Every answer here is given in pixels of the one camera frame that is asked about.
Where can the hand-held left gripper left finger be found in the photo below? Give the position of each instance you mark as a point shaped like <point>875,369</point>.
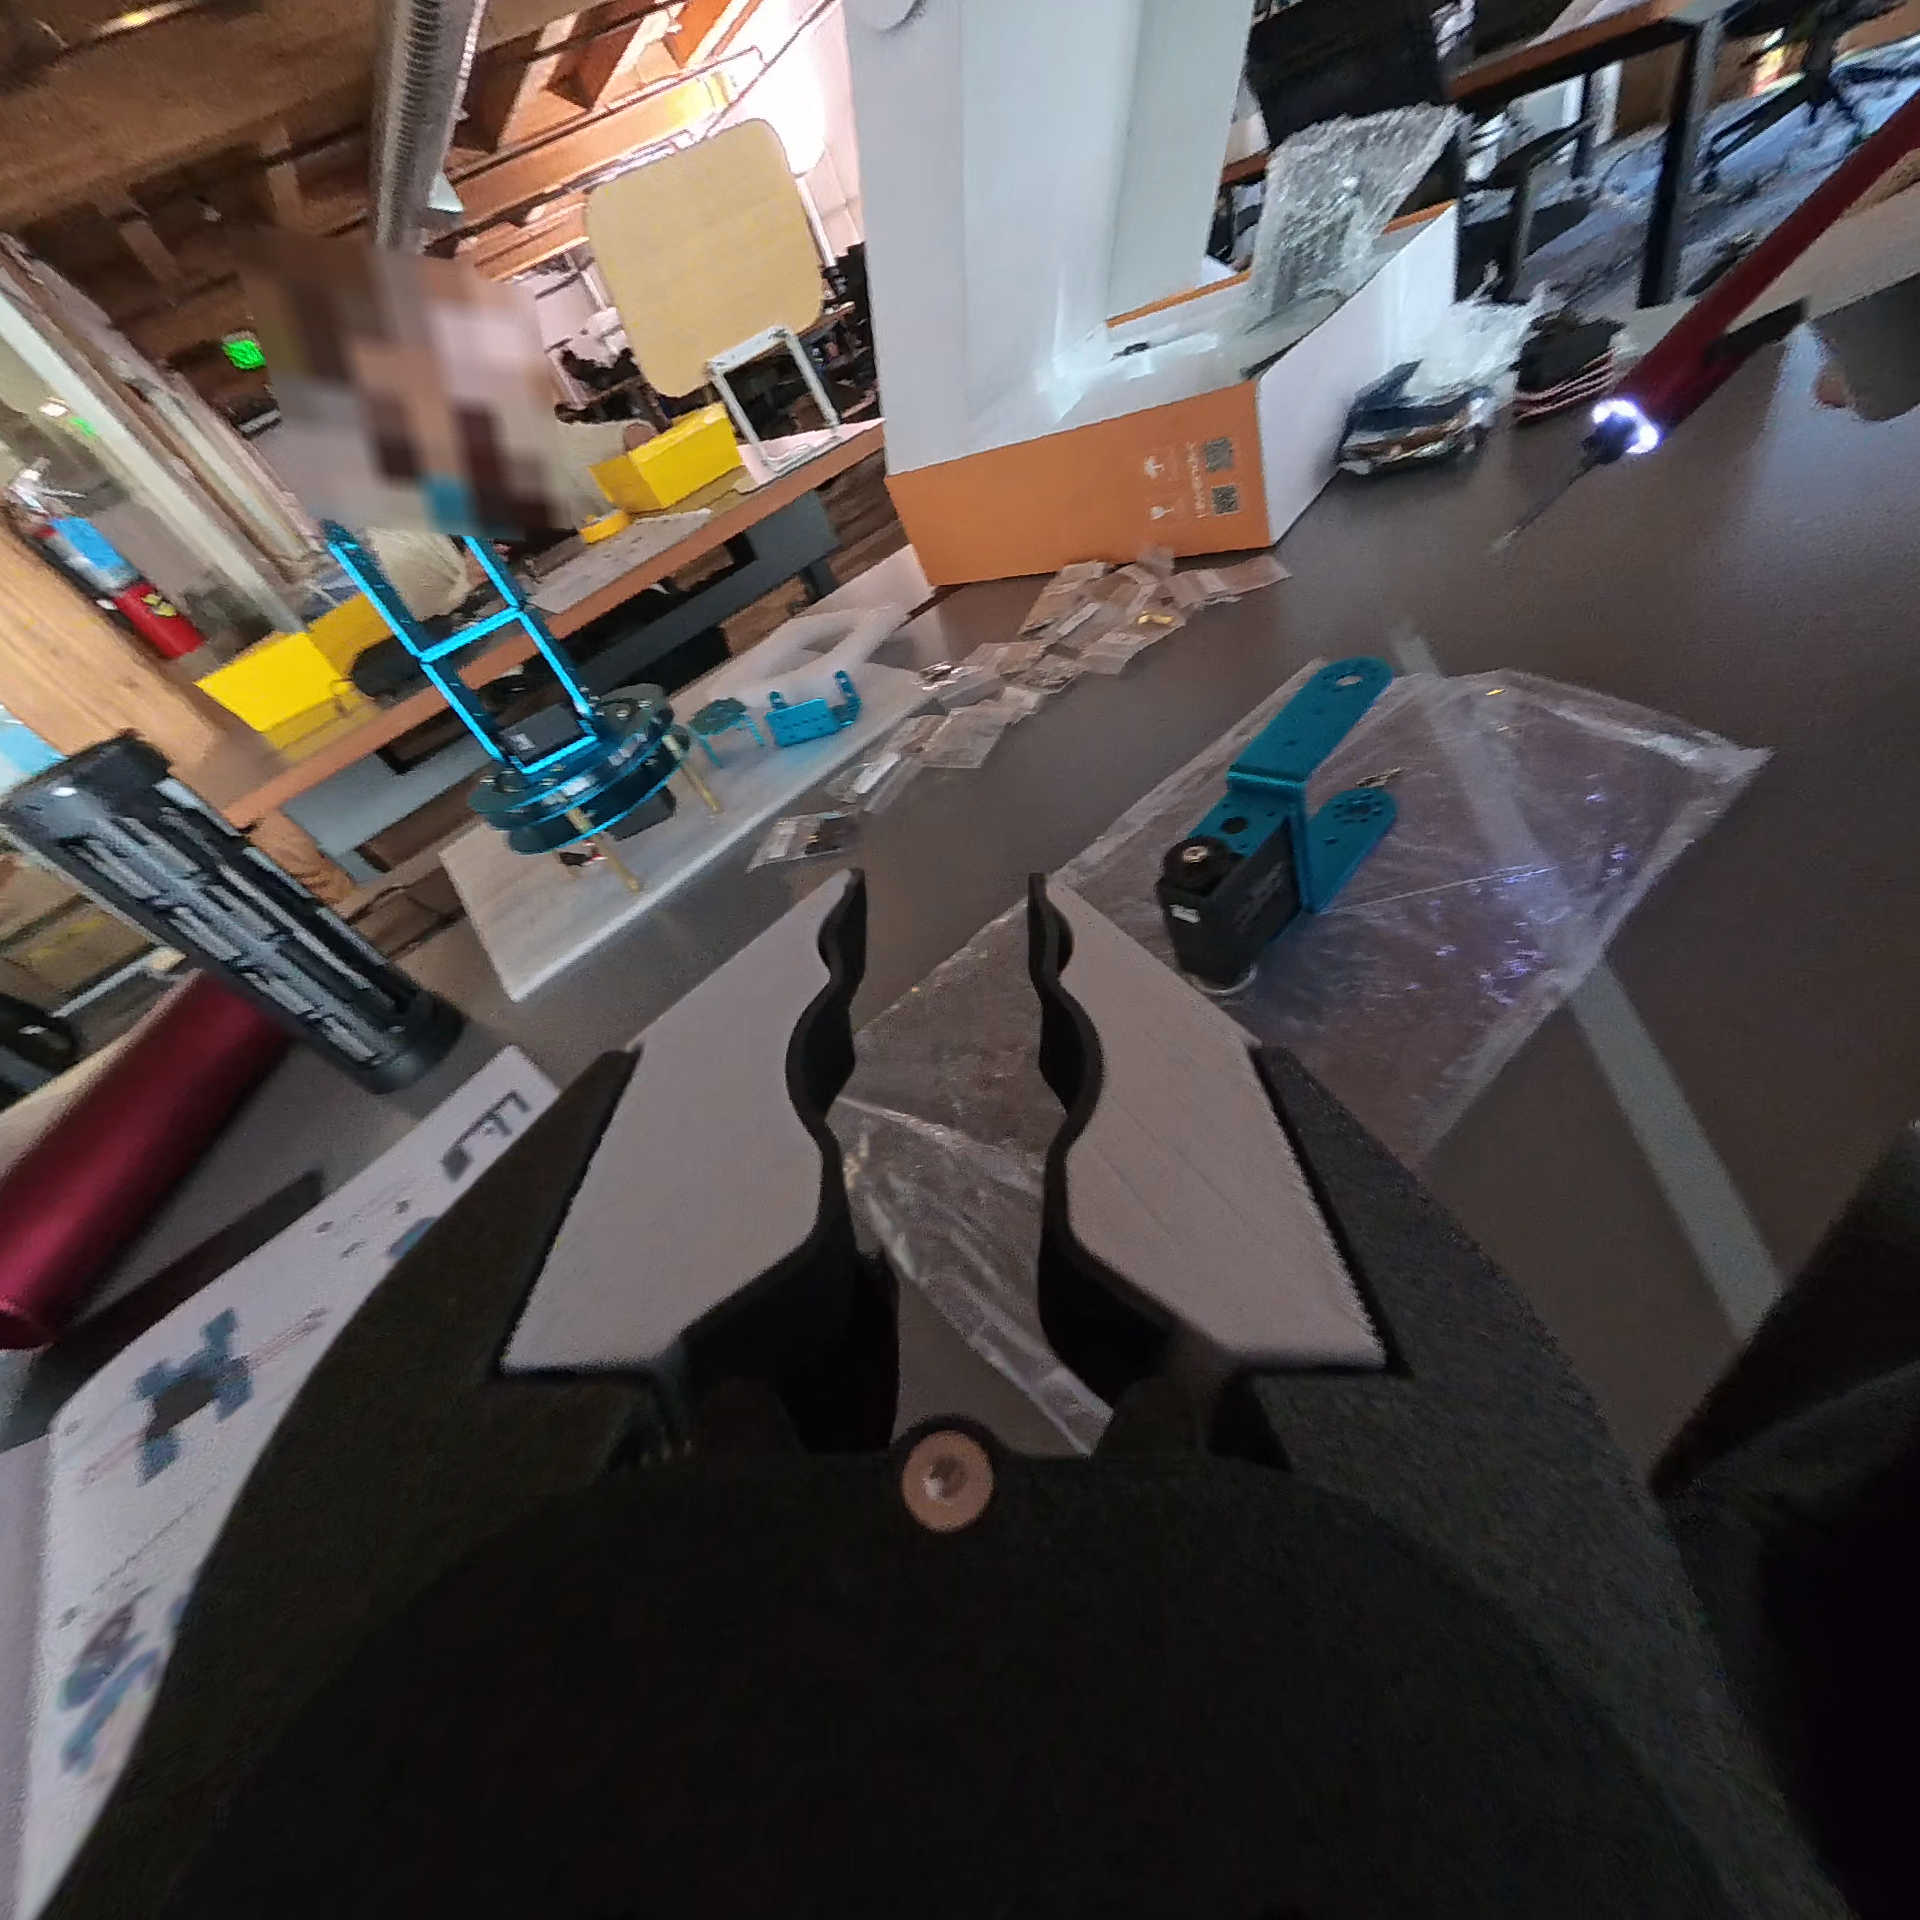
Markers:
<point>674,1201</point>

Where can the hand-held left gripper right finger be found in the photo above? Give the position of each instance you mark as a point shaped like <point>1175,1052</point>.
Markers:
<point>1200,1201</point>

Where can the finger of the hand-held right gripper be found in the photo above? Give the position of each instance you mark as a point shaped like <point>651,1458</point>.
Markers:
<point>1872,359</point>

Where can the red electric screwdriver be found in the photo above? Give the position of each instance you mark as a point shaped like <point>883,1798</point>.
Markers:
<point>1753,295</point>

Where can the black servo motor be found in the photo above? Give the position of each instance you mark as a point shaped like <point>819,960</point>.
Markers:
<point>1223,914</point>

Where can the blue metal servo bracket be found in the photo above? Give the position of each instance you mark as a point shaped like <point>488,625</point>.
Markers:
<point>1305,738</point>

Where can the grey desk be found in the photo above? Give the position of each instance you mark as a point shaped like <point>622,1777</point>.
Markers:
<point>1723,632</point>

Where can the black table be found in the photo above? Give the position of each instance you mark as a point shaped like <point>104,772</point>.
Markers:
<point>1681,166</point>

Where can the white foam sheet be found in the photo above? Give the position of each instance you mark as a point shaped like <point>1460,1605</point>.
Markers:
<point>599,932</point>

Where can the clear plastic bag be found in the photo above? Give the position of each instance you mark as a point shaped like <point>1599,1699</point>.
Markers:
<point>1498,900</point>

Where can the bag of blue parts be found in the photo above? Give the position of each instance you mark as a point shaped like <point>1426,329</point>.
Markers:
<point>1418,420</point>

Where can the black cylindrical bit holder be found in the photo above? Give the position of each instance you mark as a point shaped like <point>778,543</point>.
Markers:
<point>227,914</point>

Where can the clear bubble wrap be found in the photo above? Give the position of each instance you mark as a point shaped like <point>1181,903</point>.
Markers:
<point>1348,195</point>

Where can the red metal cylinder case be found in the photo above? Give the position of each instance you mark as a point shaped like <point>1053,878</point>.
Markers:
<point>120,1154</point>

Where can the pile of small screw bags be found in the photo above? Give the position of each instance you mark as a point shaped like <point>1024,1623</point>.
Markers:
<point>976,675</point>

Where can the white foam piece with cutout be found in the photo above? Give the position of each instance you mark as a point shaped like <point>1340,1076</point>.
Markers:
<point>837,638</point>

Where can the white instruction booklet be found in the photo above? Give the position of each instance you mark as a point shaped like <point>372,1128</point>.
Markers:
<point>134,1442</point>

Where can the yellow box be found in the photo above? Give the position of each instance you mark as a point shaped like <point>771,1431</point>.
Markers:
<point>669,464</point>
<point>285,675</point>

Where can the table with orange edge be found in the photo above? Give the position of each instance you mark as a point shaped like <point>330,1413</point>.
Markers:
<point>704,532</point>

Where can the orange and white cardboard box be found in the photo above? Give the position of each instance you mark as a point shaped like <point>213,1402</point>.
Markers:
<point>1080,494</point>

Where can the red fire extinguisher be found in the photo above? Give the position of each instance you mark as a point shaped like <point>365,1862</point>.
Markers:
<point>156,625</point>

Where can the light wooden board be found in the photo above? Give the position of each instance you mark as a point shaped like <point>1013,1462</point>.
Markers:
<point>704,257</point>

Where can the small blue metal bracket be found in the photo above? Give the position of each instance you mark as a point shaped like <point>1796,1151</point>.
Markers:
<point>810,721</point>

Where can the metal ventilation duct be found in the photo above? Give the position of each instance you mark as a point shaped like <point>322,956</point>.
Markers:
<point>426,106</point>

